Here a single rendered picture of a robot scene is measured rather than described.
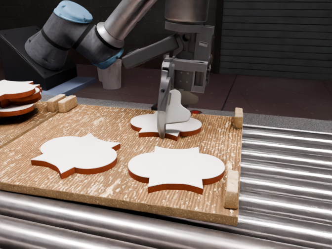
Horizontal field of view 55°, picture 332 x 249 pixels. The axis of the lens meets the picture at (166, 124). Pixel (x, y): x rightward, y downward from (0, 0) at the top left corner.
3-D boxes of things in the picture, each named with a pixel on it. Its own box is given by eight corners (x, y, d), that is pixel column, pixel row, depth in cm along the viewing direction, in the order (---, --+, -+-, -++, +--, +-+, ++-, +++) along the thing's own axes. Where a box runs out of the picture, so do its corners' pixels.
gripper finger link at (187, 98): (196, 121, 69) (197, 90, 62) (169, 117, 70) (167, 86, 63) (198, 110, 71) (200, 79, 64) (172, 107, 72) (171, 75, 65)
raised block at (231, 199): (226, 183, 45) (227, 167, 44) (239, 185, 45) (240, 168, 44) (222, 209, 40) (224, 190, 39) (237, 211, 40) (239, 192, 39)
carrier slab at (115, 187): (73, 109, 80) (73, 103, 79) (242, 124, 71) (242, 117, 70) (-41, 184, 48) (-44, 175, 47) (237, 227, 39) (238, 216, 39)
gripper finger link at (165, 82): (164, 110, 55) (172, 61, 56) (155, 109, 56) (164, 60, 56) (168, 114, 60) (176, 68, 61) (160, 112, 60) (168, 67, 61)
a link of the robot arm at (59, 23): (49, 20, 119) (69, -9, 113) (79, 44, 123) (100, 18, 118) (37, 29, 109) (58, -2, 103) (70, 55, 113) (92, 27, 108)
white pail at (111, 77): (97, 89, 436) (95, 62, 422) (106, 83, 463) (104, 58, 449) (118, 90, 429) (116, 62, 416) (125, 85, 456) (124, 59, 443)
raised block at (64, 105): (71, 104, 78) (70, 94, 77) (78, 105, 78) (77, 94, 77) (58, 113, 73) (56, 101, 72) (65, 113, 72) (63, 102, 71)
